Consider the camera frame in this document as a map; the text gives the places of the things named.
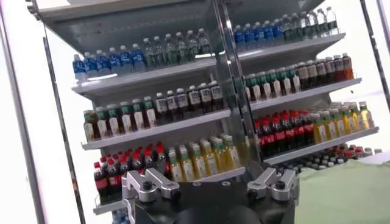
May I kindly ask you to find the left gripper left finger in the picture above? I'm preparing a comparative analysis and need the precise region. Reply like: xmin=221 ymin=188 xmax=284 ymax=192
xmin=121 ymin=167 xmax=181 ymax=224

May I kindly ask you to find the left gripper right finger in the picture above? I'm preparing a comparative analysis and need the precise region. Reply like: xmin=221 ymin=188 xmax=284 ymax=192
xmin=246 ymin=166 xmax=300 ymax=203

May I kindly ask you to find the light green polo shirt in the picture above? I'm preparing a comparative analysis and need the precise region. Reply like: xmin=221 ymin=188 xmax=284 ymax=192
xmin=294 ymin=159 xmax=390 ymax=224

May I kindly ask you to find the red cap cola bottle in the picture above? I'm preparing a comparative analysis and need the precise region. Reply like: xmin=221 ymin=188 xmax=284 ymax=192
xmin=291 ymin=111 xmax=305 ymax=147
xmin=301 ymin=111 xmax=314 ymax=145
xmin=130 ymin=152 xmax=144 ymax=171
xmin=282 ymin=113 xmax=295 ymax=150
xmin=118 ymin=155 xmax=132 ymax=176
xmin=272 ymin=116 xmax=286 ymax=152
xmin=255 ymin=121 xmax=266 ymax=158
xmin=155 ymin=145 xmax=168 ymax=176
xmin=105 ymin=158 xmax=120 ymax=195
xmin=93 ymin=162 xmax=109 ymax=201
xmin=261 ymin=119 xmax=275 ymax=155
xmin=143 ymin=149 xmax=157 ymax=170

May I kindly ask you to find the green cap yellow tea bottle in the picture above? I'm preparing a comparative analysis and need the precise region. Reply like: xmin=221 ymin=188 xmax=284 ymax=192
xmin=349 ymin=102 xmax=363 ymax=131
xmin=358 ymin=101 xmax=375 ymax=129
xmin=321 ymin=111 xmax=337 ymax=141
xmin=331 ymin=108 xmax=346 ymax=138
xmin=341 ymin=105 xmax=354 ymax=135
xmin=191 ymin=143 xmax=207 ymax=179
xmin=311 ymin=113 xmax=327 ymax=144
xmin=213 ymin=138 xmax=229 ymax=173
xmin=224 ymin=136 xmax=241 ymax=170
xmin=201 ymin=140 xmax=219 ymax=176
xmin=168 ymin=149 xmax=183 ymax=183
xmin=179 ymin=146 xmax=195 ymax=181

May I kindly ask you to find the green cap dark tea bottle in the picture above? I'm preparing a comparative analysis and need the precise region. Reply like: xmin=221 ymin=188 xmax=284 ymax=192
xmin=250 ymin=74 xmax=263 ymax=101
xmin=280 ymin=66 xmax=293 ymax=96
xmin=244 ymin=75 xmax=254 ymax=103
xmin=270 ymin=69 xmax=283 ymax=97
xmin=260 ymin=71 xmax=273 ymax=100
xmin=106 ymin=103 xmax=121 ymax=137
xmin=83 ymin=110 xmax=98 ymax=143
xmin=119 ymin=102 xmax=133 ymax=134
xmin=143 ymin=96 xmax=158 ymax=128
xmin=95 ymin=106 xmax=109 ymax=139
xmin=131 ymin=99 xmax=146 ymax=131
xmin=289 ymin=65 xmax=302 ymax=94

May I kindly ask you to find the white cap dark drink bottle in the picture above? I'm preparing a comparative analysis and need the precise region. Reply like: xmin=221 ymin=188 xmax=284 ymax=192
xmin=198 ymin=82 xmax=213 ymax=114
xmin=324 ymin=57 xmax=336 ymax=84
xmin=315 ymin=58 xmax=328 ymax=86
xmin=166 ymin=89 xmax=180 ymax=122
xmin=187 ymin=85 xmax=202 ymax=116
xmin=333 ymin=54 xmax=345 ymax=82
xmin=175 ymin=88 xmax=190 ymax=119
xmin=209 ymin=80 xmax=225 ymax=111
xmin=155 ymin=93 xmax=169 ymax=125

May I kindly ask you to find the beige label dark bottle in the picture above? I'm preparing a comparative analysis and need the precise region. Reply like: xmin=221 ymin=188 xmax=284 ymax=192
xmin=306 ymin=60 xmax=319 ymax=88
xmin=297 ymin=62 xmax=310 ymax=91

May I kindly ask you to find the blue label water bottle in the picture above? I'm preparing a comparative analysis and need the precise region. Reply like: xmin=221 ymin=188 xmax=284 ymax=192
xmin=108 ymin=47 xmax=122 ymax=75
xmin=272 ymin=18 xmax=284 ymax=44
xmin=233 ymin=24 xmax=246 ymax=52
xmin=130 ymin=43 xmax=147 ymax=72
xmin=263 ymin=19 xmax=274 ymax=46
xmin=72 ymin=54 xmax=87 ymax=85
xmin=253 ymin=21 xmax=265 ymax=48
xmin=118 ymin=44 xmax=133 ymax=74
xmin=83 ymin=51 xmax=98 ymax=79
xmin=243 ymin=23 xmax=255 ymax=49
xmin=96 ymin=49 xmax=110 ymax=77

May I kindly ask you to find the green tinted water bottle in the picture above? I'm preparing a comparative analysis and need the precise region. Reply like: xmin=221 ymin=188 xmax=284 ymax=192
xmin=316 ymin=7 xmax=328 ymax=37
xmin=291 ymin=12 xmax=302 ymax=41
xmin=185 ymin=29 xmax=199 ymax=61
xmin=282 ymin=13 xmax=293 ymax=43
xmin=152 ymin=35 xmax=166 ymax=67
xmin=308 ymin=9 xmax=320 ymax=39
xmin=163 ymin=33 xmax=177 ymax=65
xmin=325 ymin=5 xmax=339 ymax=36
xmin=196 ymin=27 xmax=211 ymax=55
xmin=300 ymin=10 xmax=311 ymax=40
xmin=142 ymin=37 xmax=155 ymax=69
xmin=175 ymin=31 xmax=188 ymax=64

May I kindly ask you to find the white cap red drink bottle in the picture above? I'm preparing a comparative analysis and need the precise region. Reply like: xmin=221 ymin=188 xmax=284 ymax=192
xmin=341 ymin=52 xmax=354 ymax=80

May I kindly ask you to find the black window frame post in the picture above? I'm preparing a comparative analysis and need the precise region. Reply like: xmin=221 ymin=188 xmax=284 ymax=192
xmin=41 ymin=36 xmax=87 ymax=224

